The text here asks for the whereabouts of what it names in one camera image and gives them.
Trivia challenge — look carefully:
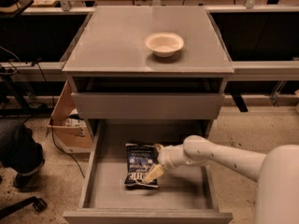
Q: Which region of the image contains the white paper bowl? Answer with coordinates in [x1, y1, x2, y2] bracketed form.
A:
[145, 33, 184, 58]

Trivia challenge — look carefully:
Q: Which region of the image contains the dark shoe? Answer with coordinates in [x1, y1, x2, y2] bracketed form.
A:
[13, 174, 32, 189]

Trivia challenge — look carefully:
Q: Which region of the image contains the grey drawer cabinet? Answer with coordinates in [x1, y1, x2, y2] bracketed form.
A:
[63, 6, 234, 136]

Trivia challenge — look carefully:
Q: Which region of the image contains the black floor cable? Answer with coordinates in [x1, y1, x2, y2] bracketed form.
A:
[31, 58, 86, 179]

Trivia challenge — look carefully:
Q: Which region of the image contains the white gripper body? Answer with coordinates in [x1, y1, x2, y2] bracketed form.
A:
[157, 145, 194, 170]

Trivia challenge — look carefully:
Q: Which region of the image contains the black office chair base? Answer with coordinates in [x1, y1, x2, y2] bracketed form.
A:
[0, 196, 48, 219]

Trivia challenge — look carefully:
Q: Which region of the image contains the blue chip bag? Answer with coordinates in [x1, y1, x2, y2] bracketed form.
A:
[124, 144, 158, 189]

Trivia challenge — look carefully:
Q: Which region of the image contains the person's leg in jeans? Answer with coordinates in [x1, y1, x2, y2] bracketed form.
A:
[0, 119, 44, 176]

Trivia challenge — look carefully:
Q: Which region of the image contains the open cardboard box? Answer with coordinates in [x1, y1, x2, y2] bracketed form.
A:
[48, 82, 93, 154]

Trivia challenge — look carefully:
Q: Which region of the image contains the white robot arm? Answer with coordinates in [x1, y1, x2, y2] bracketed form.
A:
[142, 135, 299, 224]

